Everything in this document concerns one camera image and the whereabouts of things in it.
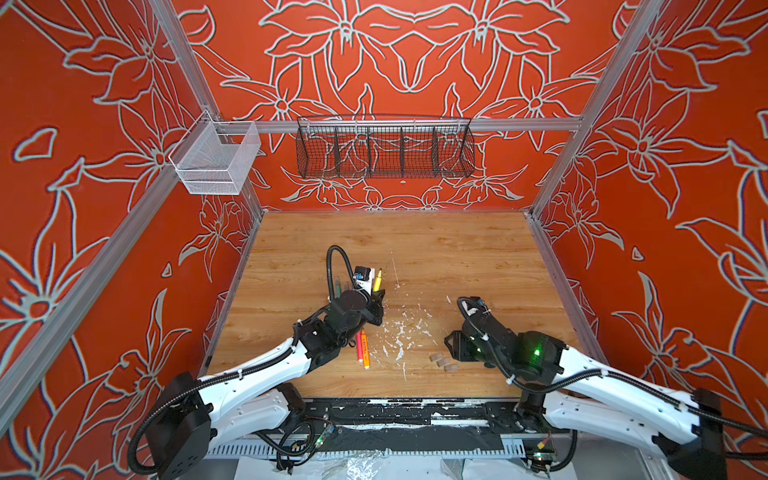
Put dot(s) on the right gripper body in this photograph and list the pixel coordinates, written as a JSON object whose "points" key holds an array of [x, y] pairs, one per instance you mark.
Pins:
{"points": [[455, 345]]}

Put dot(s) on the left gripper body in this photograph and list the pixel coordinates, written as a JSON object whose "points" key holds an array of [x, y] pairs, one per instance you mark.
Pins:
{"points": [[371, 300]]}

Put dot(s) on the yellow pen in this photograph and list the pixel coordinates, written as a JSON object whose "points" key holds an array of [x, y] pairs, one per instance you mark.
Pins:
{"points": [[377, 282]]}

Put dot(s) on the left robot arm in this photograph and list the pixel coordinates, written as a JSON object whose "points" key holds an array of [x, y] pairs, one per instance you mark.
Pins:
{"points": [[190, 412]]}

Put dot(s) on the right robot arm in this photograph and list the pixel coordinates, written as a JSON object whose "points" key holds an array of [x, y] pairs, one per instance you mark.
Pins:
{"points": [[564, 389]]}

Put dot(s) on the red pen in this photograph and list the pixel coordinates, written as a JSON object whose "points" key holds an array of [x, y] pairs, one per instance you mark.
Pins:
{"points": [[360, 347]]}

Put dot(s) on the orange pen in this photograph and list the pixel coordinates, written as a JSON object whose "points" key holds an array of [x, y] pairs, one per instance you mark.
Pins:
{"points": [[367, 355]]}

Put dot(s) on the clear plastic bin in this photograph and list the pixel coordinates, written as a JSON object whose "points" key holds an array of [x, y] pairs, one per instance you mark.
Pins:
{"points": [[212, 160]]}

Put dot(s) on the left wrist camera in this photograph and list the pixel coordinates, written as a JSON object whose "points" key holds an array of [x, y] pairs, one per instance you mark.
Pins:
{"points": [[364, 279]]}

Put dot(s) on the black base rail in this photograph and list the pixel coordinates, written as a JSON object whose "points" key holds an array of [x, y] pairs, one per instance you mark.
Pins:
{"points": [[497, 415]]}

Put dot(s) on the black wire basket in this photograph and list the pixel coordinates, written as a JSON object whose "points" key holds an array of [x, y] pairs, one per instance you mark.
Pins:
{"points": [[365, 146]]}

